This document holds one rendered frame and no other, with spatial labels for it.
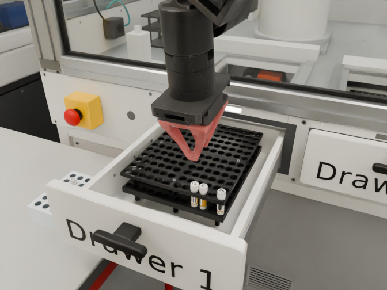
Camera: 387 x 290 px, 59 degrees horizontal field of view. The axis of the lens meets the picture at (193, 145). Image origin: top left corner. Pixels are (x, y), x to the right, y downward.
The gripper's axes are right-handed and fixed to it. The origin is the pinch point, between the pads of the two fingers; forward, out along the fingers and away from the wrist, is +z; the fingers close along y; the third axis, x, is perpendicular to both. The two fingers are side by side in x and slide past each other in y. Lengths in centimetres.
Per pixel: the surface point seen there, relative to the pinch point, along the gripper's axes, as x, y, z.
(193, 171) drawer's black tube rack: 2.4, 2.5, 7.3
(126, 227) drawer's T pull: 4.1, -13.0, 4.1
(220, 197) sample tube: -4.1, -2.0, 6.3
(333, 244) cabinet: -21.3, 18.4, 34.1
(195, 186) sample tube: -0.1, -1.8, 5.6
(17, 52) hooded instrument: 85, 40, 11
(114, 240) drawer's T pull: 4.1, -15.4, 3.7
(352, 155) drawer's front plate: -20.3, 18.3, 9.6
